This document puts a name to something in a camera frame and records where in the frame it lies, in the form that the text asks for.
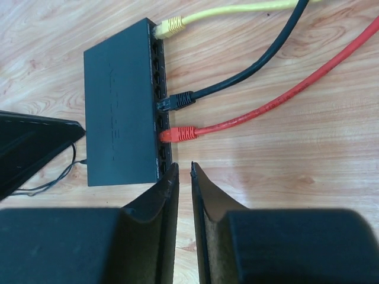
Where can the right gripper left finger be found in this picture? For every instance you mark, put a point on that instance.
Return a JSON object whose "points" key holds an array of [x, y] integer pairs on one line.
{"points": [[131, 244]]}

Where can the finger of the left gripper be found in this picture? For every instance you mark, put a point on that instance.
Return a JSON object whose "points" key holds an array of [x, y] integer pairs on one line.
{"points": [[28, 143]]}

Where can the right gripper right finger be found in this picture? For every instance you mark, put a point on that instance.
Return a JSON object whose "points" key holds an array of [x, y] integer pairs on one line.
{"points": [[236, 244]]}

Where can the black network switch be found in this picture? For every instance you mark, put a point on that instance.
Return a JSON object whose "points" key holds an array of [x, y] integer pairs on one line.
{"points": [[124, 80]]}

